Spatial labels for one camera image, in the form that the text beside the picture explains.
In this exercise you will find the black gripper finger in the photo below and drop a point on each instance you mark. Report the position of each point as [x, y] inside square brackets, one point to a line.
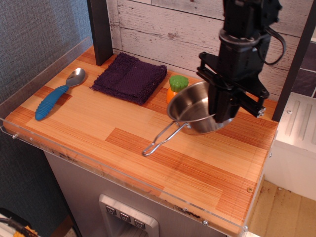
[212, 99]
[226, 104]

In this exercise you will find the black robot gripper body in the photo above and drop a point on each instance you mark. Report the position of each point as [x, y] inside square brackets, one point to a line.
[252, 93]

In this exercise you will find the stainless steel pot with handle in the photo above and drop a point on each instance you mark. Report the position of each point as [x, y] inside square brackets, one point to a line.
[189, 113]

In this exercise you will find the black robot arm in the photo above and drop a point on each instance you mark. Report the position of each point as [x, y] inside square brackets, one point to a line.
[233, 75]

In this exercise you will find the orange toy carrot green top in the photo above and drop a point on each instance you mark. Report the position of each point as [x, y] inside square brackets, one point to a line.
[176, 84]

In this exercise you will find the clear acrylic table guard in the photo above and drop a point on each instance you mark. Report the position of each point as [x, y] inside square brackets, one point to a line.
[213, 178]

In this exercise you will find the white toy appliance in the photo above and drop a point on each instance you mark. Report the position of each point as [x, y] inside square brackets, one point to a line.
[292, 160]

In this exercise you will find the purple folded cloth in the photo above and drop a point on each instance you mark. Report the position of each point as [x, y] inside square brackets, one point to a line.
[130, 79]

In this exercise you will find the silver dispenser panel with buttons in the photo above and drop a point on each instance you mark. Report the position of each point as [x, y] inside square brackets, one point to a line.
[126, 217]

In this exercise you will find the grey toy fridge cabinet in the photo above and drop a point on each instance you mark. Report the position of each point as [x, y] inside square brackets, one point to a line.
[83, 188]

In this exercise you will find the orange black object bottom left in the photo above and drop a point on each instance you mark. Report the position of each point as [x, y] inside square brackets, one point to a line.
[12, 225]

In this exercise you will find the dark right frame post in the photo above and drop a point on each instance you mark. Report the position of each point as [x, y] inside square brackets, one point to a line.
[296, 63]

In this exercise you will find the dark frame post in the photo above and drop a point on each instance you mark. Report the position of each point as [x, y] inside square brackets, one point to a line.
[100, 29]
[296, 63]

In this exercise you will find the blue handled metal spoon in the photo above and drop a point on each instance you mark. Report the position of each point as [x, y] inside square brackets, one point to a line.
[47, 104]

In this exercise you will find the dark left frame post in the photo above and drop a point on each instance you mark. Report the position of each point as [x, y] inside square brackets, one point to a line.
[100, 29]

